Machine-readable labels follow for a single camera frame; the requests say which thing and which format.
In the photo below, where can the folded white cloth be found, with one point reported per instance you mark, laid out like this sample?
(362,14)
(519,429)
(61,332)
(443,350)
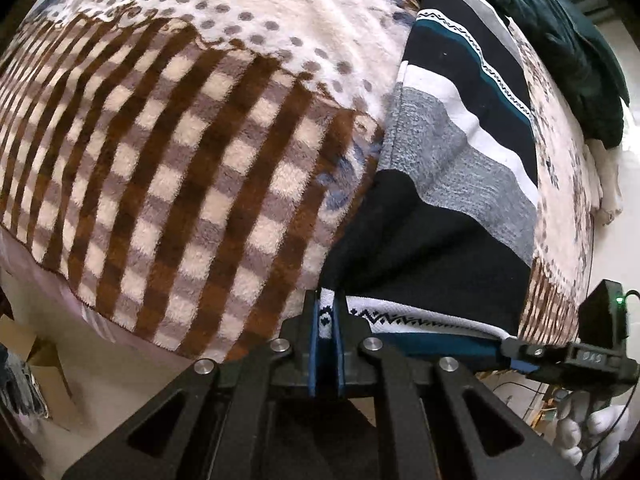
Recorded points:
(607,185)

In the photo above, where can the striped knit sweater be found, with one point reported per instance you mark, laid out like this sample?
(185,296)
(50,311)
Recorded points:
(450,240)

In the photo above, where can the cardboard box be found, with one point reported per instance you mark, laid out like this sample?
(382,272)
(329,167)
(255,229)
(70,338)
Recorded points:
(45,360)

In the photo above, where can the floral plush blanket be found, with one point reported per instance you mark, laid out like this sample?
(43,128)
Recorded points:
(175,160)

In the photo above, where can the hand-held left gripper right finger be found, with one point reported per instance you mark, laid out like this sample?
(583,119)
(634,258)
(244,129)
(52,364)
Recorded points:
(341,355)

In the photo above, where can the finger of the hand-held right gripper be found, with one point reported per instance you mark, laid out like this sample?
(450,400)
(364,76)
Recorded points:
(530,349)
(522,366)

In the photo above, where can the person's right hand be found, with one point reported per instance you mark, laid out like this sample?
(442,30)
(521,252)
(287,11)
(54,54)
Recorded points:
(585,430)

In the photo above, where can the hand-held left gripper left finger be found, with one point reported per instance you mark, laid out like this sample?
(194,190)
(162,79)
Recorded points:
(314,355)

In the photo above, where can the dark clothes pile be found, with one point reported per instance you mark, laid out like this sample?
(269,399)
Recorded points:
(17,390)

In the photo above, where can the teal velvet quilt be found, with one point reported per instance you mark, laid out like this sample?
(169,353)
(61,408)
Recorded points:
(565,45)

